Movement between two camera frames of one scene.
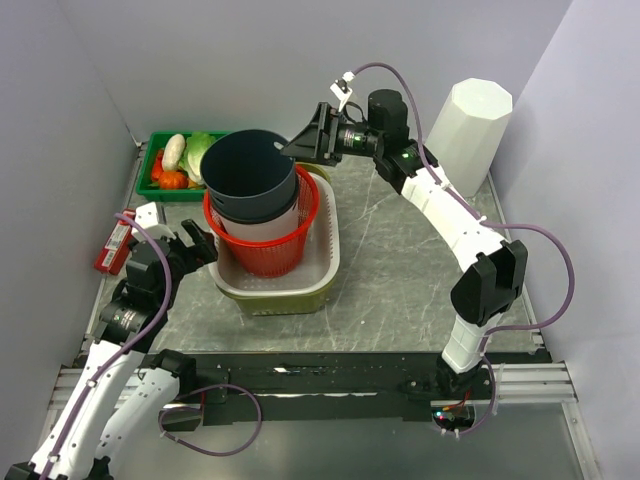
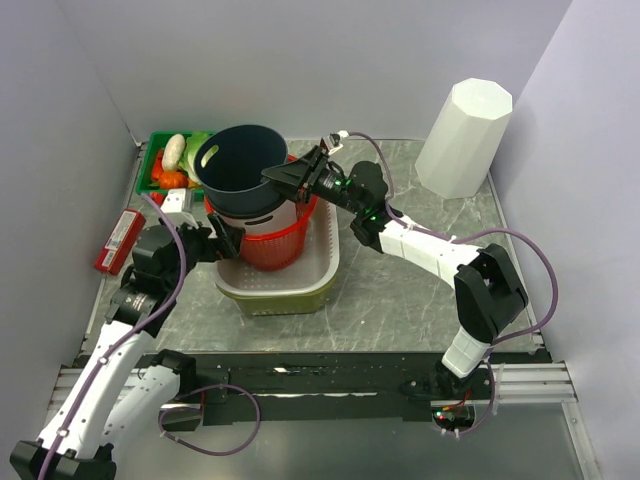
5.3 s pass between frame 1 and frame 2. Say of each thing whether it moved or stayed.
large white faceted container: stayed
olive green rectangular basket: stayed
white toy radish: stayed
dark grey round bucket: moved
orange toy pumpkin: stayed
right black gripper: moved
